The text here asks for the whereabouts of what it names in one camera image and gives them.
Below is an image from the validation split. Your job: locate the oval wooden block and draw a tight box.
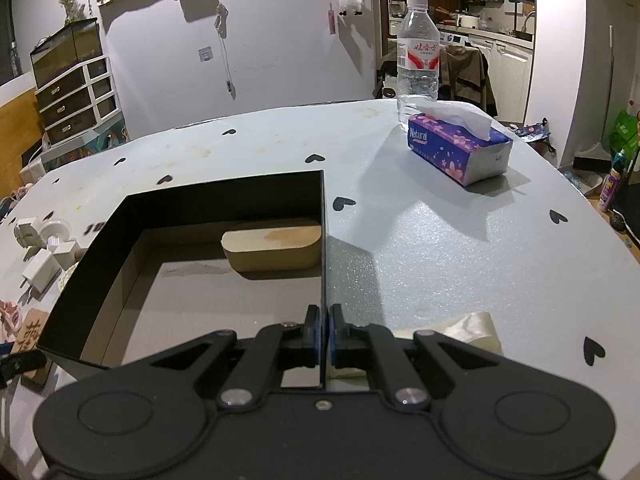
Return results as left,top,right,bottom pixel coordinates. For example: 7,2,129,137
220,219,323,273

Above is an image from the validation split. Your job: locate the black cardboard box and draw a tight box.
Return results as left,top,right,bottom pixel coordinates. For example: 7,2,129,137
38,170,326,379

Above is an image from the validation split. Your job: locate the white cube adapter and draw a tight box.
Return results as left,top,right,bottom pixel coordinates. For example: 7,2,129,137
48,240,86,270

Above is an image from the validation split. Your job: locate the white wall charger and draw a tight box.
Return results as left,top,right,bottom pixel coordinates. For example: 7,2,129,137
22,249,61,294

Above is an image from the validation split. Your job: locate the carved wooden coaster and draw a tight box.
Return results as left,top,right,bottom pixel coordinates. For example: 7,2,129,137
11,308,52,390

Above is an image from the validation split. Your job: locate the purple tissue pack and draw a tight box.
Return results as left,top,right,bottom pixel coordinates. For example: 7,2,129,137
407,101,513,186

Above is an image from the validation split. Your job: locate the white suction hook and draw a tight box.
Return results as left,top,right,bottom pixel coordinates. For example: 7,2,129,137
39,218,72,246

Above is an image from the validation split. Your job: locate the clear water bottle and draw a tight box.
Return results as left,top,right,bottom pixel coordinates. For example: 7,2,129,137
396,0,440,131

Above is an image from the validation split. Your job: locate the white drawer cabinet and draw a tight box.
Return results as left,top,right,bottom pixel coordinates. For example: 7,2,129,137
35,55,122,146

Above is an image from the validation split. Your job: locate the white plush toy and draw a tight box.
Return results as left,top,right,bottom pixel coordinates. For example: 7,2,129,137
338,0,363,16

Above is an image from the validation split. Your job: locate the glass terrarium tank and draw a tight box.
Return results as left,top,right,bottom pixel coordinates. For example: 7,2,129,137
30,18,103,88

